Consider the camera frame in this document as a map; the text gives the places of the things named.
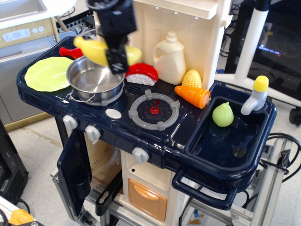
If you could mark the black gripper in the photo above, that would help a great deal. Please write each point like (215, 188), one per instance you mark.
(117, 20)

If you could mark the yellow toy banana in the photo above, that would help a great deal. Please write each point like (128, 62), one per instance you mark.
(95, 50)

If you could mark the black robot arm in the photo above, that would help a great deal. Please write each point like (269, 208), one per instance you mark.
(117, 21)

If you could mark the stainless steel pot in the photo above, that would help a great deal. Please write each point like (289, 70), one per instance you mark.
(93, 84)

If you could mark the red white toy sushi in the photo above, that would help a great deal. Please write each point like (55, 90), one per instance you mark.
(141, 73)

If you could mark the red toy ketchup bottle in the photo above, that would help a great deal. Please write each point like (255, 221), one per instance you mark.
(74, 53)

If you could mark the cream toy detergent jug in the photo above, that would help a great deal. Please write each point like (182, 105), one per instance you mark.
(168, 59)

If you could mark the grey oval button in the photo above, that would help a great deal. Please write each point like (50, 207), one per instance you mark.
(113, 114)

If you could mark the grey right stove burner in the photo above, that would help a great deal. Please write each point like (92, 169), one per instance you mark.
(154, 111)

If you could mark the light green toy plate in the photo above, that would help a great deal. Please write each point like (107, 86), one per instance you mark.
(48, 75)

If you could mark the yellow toy corn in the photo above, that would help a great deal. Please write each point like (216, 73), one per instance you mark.
(192, 79)

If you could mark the grey middle stove knob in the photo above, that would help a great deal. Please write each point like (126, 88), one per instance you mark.
(93, 134)

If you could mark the grey stove knob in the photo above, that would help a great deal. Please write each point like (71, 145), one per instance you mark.
(69, 122)
(140, 155)
(93, 134)

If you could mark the grey left stove knob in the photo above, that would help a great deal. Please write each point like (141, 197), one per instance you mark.
(69, 122)

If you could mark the cream toy kitchen cabinet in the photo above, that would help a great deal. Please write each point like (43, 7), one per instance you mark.
(199, 25)

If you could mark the orange toy carrot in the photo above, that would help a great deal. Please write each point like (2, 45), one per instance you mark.
(198, 97)

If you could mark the grey appliance with display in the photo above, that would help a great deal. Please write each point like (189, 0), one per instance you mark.
(20, 43)

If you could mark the grey right stove knob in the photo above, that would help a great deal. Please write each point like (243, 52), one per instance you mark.
(140, 155)

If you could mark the navy open oven door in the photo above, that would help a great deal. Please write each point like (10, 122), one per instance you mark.
(74, 171)

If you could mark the green toy pear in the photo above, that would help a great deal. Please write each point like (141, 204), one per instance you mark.
(223, 115)

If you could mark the navy toy kitchen counter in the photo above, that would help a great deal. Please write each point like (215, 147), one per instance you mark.
(221, 159)

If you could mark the grey yellow toy faucet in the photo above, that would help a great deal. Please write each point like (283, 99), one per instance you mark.
(258, 96)

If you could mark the orange toy drawer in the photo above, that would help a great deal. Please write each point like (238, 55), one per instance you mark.
(147, 200)

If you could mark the black computer case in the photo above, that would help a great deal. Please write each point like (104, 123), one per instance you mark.
(13, 174)

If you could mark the black caster wheel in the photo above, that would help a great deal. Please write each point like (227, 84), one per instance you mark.
(295, 116)

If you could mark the yellow object bottom left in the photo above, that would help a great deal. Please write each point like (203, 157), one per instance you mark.
(19, 217)

